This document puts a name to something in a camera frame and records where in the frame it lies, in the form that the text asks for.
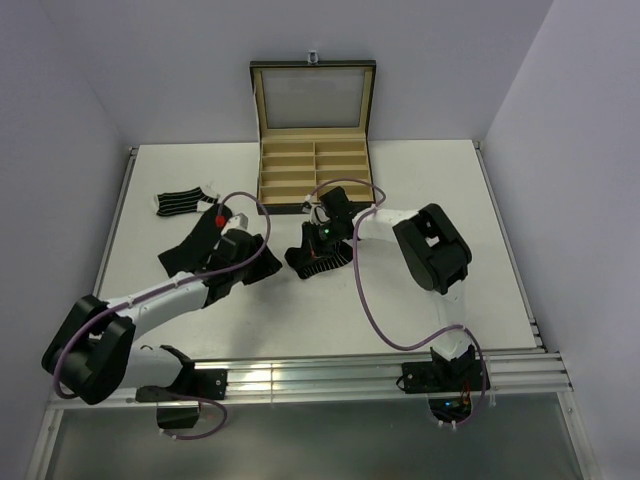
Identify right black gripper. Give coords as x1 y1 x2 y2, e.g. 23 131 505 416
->
296 218 342 270

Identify black sock thin white stripes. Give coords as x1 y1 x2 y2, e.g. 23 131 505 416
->
285 241 353 280

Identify plain black sock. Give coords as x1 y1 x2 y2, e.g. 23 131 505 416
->
157 209 284 287

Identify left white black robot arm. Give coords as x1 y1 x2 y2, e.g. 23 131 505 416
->
42 228 268 405

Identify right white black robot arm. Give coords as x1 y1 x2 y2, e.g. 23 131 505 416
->
285 201 478 390

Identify striped sock with white toe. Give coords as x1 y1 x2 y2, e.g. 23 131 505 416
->
153 185 220 217

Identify black compartment box beige lining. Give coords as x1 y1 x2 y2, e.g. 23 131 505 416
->
250 60 377 215

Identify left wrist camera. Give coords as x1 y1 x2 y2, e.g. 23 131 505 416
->
215 213 249 235

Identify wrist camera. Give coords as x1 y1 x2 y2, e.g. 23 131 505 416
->
302 187 354 224
215 213 249 235

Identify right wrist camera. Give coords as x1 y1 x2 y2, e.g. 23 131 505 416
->
302 187 354 224

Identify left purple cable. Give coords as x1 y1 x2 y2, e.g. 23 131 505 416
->
52 189 274 442

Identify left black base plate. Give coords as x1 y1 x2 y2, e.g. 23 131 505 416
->
135 369 228 403

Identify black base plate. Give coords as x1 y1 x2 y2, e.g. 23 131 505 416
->
396 359 491 394
135 369 228 403

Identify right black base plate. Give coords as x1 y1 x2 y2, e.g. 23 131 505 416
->
396 359 491 394

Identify aluminium rail frame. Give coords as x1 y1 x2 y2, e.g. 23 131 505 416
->
95 140 571 403

